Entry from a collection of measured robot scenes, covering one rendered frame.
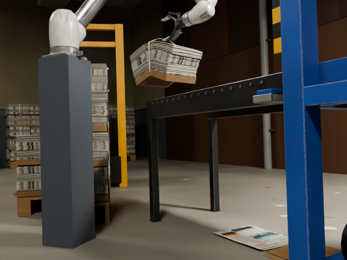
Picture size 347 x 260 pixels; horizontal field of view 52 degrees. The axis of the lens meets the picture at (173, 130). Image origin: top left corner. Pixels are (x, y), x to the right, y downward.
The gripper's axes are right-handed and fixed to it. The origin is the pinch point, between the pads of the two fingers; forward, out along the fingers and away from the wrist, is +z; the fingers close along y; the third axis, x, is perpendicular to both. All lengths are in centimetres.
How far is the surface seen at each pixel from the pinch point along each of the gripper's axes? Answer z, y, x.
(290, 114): -116, 79, -67
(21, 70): 682, -154, 202
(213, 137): -7, 75, 37
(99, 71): 120, -2, 31
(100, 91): 74, 30, -2
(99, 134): 30, 70, -36
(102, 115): 28, 57, -34
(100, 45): 160, -46, 62
